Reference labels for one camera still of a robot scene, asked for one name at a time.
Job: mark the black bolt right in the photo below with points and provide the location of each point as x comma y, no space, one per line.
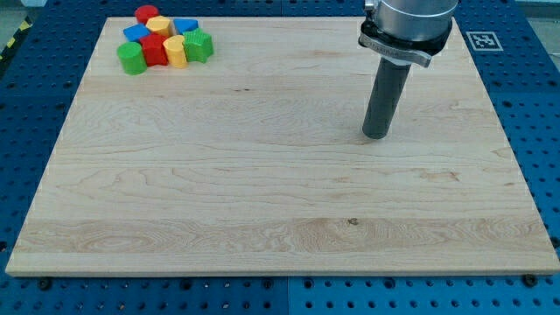
530,280

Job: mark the yellow hexagon block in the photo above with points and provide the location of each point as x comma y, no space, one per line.
160,25

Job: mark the large wooden board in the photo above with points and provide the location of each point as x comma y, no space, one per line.
254,164

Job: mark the blue cube block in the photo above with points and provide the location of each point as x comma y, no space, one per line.
136,32

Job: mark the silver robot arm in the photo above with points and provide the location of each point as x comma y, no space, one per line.
407,32

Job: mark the green star block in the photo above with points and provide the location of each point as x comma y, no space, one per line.
198,45

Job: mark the white fiducial marker tag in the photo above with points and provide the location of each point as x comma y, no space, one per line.
484,41

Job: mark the red cylinder block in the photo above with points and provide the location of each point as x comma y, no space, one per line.
144,12

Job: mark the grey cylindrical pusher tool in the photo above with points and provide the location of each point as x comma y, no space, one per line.
386,92

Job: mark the black bolt left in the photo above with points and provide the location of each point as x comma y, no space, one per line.
45,284

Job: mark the green cylinder block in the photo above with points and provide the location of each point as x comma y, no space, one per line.
132,58

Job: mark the yellow heart block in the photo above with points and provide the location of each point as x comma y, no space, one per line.
175,52

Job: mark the black bolt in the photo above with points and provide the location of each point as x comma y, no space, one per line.
45,284
530,280

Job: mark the blue triangle block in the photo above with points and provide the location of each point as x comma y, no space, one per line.
182,25

